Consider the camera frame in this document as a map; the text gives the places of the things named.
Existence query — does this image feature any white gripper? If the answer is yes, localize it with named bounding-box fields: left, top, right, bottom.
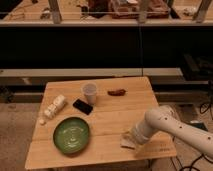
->
left=130, top=120, right=157, bottom=145

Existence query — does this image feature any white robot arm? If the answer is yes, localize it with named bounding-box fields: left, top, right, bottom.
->
left=131, top=106, right=213, bottom=159

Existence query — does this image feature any black smartphone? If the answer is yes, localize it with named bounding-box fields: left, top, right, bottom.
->
left=73, top=99, right=93, bottom=115

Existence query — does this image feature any wooden table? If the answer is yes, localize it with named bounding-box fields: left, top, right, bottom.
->
left=25, top=77, right=176, bottom=170

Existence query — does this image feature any green plate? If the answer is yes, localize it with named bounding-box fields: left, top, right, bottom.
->
left=53, top=117, right=90, bottom=155

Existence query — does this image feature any white plastic bottle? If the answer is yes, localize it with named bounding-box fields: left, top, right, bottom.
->
left=44, top=95, right=66, bottom=119

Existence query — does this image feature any brown basket on shelf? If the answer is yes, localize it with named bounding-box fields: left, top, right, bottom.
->
left=109, top=0, right=170, bottom=19

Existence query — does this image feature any long workbench shelf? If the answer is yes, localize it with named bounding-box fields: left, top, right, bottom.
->
left=0, top=0, right=213, bottom=27

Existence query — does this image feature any black floor cable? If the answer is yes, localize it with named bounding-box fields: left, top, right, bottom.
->
left=169, top=99, right=213, bottom=171

